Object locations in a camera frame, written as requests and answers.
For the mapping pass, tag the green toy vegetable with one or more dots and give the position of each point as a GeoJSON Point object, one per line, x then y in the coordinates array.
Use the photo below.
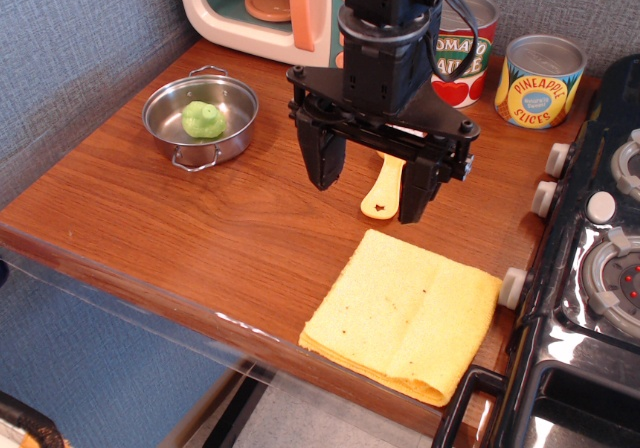
{"type": "Point", "coordinates": [203, 120]}

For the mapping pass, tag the white stove knob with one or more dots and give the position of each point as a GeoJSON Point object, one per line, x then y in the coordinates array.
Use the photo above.
{"type": "Point", "coordinates": [543, 198]}
{"type": "Point", "coordinates": [512, 287]}
{"type": "Point", "coordinates": [556, 159]}

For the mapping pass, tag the toy microwave oven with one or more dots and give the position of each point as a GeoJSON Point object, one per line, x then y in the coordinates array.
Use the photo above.
{"type": "Point", "coordinates": [297, 32]}

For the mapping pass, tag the white round stove button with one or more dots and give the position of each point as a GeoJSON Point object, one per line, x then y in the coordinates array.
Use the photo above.
{"type": "Point", "coordinates": [600, 207]}

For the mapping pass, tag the yellow dish brush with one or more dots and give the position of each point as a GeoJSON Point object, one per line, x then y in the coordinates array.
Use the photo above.
{"type": "Point", "coordinates": [383, 199]}

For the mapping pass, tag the small steel pot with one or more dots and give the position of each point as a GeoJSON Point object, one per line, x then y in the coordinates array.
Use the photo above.
{"type": "Point", "coordinates": [161, 116]}

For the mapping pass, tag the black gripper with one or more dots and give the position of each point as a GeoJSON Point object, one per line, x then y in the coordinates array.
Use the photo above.
{"type": "Point", "coordinates": [382, 98]}

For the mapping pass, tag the pineapple slices can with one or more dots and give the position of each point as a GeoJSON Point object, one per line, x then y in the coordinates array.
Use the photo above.
{"type": "Point", "coordinates": [539, 80]}

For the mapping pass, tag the black orange object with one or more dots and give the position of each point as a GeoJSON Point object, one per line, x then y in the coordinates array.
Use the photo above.
{"type": "Point", "coordinates": [23, 426]}

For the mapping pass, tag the orange microwave plate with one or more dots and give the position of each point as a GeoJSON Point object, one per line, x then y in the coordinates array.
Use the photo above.
{"type": "Point", "coordinates": [276, 11]}

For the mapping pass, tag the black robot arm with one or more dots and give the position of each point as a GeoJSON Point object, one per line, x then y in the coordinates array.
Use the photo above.
{"type": "Point", "coordinates": [382, 98]}

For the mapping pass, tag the grey stove burner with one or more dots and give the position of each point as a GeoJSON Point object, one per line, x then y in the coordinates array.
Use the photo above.
{"type": "Point", "coordinates": [610, 279]}
{"type": "Point", "coordinates": [626, 182]}

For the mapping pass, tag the black toy stove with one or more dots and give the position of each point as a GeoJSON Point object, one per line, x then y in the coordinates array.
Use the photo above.
{"type": "Point", "coordinates": [572, 379]}

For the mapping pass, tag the yellow towel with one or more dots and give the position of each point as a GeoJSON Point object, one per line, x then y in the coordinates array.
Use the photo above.
{"type": "Point", "coordinates": [404, 317]}

